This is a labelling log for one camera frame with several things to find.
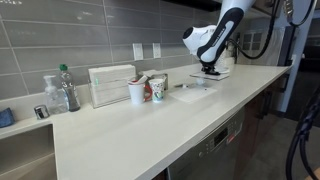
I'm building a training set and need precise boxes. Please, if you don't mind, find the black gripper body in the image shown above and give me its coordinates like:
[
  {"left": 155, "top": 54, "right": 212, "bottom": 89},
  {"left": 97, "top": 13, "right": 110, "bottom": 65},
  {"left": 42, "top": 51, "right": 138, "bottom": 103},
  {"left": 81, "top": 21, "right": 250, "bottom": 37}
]
[{"left": 202, "top": 63, "right": 219, "bottom": 76}]

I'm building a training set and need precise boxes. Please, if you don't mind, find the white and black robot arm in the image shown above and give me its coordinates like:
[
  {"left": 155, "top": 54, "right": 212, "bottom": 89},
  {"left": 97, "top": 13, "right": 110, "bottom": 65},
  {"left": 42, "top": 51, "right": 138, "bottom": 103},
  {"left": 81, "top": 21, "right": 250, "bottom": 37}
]
[{"left": 182, "top": 0, "right": 255, "bottom": 75}]

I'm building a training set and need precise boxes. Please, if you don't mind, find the patterned paper cup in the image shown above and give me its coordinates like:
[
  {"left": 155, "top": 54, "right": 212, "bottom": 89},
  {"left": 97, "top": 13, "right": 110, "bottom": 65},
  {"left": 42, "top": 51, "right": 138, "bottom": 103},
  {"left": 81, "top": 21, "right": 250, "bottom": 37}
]
[{"left": 149, "top": 79, "right": 164, "bottom": 103}]

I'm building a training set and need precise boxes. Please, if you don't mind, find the dark wood cabinet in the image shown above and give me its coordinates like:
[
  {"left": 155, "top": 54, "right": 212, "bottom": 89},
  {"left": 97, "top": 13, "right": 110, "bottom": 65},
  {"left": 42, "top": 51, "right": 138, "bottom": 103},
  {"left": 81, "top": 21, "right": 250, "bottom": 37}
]
[{"left": 233, "top": 75, "right": 288, "bottom": 180}]

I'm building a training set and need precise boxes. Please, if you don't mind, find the stainless steel dishwasher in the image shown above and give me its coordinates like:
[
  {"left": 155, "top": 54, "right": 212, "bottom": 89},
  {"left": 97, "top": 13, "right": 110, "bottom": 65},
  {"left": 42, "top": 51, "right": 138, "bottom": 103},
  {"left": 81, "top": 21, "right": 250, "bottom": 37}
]
[{"left": 167, "top": 108, "right": 245, "bottom": 180}]

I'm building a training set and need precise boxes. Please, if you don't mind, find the white paper towel stack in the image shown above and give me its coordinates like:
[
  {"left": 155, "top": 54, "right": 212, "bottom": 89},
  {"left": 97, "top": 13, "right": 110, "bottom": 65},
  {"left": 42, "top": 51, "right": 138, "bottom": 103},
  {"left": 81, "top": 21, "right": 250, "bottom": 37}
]
[{"left": 88, "top": 64, "right": 136, "bottom": 108}]

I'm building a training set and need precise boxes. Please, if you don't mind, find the green capped dish soap bottle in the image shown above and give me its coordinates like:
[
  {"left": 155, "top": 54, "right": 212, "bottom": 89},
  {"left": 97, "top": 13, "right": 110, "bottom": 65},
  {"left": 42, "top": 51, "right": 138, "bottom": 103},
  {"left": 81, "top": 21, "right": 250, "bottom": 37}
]
[{"left": 59, "top": 64, "right": 80, "bottom": 112}]

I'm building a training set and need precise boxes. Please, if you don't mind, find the clear soap pump bottle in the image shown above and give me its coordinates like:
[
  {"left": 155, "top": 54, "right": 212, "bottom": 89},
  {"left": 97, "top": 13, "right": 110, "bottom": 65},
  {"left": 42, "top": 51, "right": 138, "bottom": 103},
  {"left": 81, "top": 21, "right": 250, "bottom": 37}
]
[{"left": 43, "top": 75, "right": 67, "bottom": 115}]

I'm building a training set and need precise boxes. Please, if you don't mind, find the chrome sink faucet knob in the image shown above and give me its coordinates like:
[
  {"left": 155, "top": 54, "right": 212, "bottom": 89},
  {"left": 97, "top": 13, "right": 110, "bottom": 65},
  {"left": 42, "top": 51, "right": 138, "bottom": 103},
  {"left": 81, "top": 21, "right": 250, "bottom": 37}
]
[{"left": 34, "top": 105, "right": 50, "bottom": 120}]

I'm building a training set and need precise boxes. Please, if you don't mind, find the kitchen sink basin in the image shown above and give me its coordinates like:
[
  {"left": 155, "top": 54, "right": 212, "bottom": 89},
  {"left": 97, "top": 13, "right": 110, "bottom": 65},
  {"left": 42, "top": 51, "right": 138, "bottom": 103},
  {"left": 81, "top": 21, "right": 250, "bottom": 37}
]
[{"left": 0, "top": 125, "right": 57, "bottom": 180}]

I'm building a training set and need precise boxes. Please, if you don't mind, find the blue sponge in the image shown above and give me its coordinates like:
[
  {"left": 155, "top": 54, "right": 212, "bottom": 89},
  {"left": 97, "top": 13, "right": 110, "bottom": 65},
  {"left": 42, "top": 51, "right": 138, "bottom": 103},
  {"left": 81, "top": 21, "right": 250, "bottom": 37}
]
[{"left": 0, "top": 108, "right": 15, "bottom": 128}]

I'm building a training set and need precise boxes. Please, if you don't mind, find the white wall outlet right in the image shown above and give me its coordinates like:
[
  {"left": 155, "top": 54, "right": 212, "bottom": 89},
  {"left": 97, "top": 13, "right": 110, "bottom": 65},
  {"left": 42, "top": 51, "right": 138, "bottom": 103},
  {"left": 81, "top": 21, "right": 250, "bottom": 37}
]
[{"left": 153, "top": 43, "right": 161, "bottom": 58}]

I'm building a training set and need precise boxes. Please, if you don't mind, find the white wall outlet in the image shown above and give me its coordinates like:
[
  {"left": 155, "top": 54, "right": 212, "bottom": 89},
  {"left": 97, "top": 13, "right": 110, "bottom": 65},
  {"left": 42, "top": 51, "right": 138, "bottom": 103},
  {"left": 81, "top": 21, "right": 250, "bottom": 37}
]
[
  {"left": 133, "top": 43, "right": 144, "bottom": 61},
  {"left": 153, "top": 43, "right": 161, "bottom": 58}
]

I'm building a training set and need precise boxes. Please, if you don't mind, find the white wall outlet left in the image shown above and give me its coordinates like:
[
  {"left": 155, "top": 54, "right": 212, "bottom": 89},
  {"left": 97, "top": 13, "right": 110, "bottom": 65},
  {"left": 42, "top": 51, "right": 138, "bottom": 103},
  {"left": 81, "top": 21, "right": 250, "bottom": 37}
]
[{"left": 133, "top": 43, "right": 144, "bottom": 61}]

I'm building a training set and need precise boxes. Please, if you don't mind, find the white mug red handle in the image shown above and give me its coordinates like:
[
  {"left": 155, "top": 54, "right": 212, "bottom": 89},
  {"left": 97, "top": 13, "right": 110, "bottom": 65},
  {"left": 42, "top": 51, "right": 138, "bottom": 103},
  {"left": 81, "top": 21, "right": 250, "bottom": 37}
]
[{"left": 128, "top": 81, "right": 152, "bottom": 105}]

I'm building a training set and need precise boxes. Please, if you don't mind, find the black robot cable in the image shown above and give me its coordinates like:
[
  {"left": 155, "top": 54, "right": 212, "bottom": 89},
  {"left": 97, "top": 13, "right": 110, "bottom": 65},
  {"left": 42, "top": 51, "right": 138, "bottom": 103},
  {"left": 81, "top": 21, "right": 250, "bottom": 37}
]
[{"left": 227, "top": 0, "right": 320, "bottom": 180}]

